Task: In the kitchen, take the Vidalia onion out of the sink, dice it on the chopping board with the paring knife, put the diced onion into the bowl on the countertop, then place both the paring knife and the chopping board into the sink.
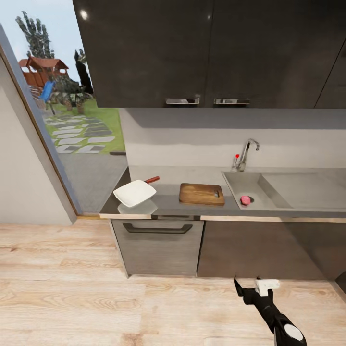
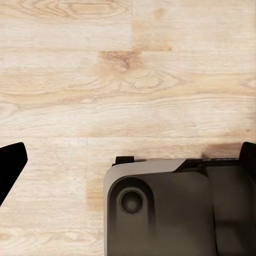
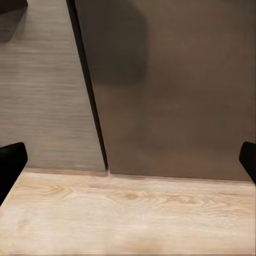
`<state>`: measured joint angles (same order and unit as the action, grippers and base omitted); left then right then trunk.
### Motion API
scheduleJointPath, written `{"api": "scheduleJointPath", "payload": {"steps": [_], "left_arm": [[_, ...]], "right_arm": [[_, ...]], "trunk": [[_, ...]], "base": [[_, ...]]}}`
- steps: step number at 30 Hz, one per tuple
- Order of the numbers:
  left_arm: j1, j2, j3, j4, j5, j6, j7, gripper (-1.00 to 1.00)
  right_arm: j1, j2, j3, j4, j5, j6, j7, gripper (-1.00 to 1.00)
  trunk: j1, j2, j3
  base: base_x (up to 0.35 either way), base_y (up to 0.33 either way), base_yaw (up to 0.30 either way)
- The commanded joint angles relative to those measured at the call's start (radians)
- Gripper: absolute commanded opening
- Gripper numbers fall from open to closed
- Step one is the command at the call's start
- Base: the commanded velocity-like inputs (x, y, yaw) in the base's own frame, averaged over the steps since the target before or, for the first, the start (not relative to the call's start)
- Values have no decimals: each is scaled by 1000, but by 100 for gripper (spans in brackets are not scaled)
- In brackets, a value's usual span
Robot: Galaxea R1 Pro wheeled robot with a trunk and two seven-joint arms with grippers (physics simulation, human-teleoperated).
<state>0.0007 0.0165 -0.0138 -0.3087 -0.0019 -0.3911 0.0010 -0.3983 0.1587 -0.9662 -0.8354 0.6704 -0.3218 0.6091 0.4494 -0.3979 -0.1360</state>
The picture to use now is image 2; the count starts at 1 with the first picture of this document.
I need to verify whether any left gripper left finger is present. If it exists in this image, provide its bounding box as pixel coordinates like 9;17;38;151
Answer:
0;142;28;206

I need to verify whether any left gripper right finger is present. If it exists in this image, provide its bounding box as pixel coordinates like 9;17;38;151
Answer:
239;142;256;185

